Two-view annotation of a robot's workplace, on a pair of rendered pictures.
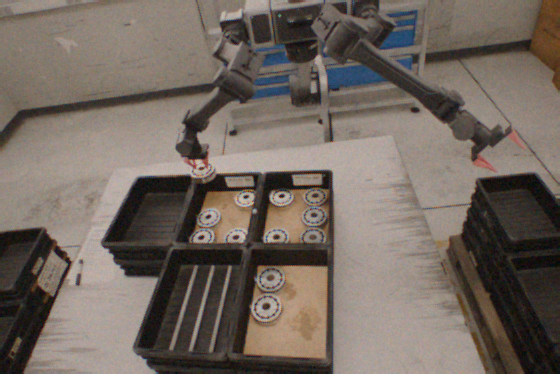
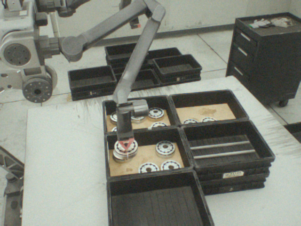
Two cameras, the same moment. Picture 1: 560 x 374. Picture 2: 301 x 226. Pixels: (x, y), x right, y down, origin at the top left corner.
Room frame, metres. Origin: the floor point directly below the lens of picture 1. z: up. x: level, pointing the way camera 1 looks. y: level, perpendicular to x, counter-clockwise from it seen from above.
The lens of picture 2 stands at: (1.48, 1.21, 1.97)
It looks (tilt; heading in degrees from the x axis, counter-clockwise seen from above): 38 degrees down; 247
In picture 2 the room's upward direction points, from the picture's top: straight up
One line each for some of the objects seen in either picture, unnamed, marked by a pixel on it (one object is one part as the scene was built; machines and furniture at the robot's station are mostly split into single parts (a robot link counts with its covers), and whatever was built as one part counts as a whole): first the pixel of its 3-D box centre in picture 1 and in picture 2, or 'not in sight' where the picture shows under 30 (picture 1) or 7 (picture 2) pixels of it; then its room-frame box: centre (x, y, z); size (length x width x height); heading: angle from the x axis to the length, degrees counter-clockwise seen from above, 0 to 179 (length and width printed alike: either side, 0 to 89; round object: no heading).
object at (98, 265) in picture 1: (100, 251); not in sight; (1.18, 0.86, 0.70); 0.33 x 0.23 x 0.01; 173
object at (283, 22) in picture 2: not in sight; (283, 21); (-0.78, -0.90, 0.88); 0.29 x 0.22 x 0.03; 173
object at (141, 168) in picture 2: (208, 217); (148, 170); (1.11, 0.31, 0.86); 0.10 x 0.10 x 0.01
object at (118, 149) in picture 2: (202, 169); (126, 146); (1.21, 0.29, 1.04); 0.10 x 0.10 x 0.01
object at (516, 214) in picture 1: (510, 234); (94, 96); (1.07, -1.11, 0.37); 0.40 x 0.30 x 0.45; 173
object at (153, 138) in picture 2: (223, 216); (146, 159); (1.10, 0.24, 0.87); 0.40 x 0.30 x 0.11; 166
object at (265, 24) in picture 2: not in sight; (259, 23); (-0.55, -0.95, 0.88); 0.25 x 0.19 x 0.03; 173
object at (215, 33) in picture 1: (314, 19); not in sight; (2.90, -0.52, 0.91); 1.70 x 0.10 x 0.05; 83
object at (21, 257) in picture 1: (28, 281); not in sight; (1.37, 1.47, 0.37); 0.40 x 0.30 x 0.45; 173
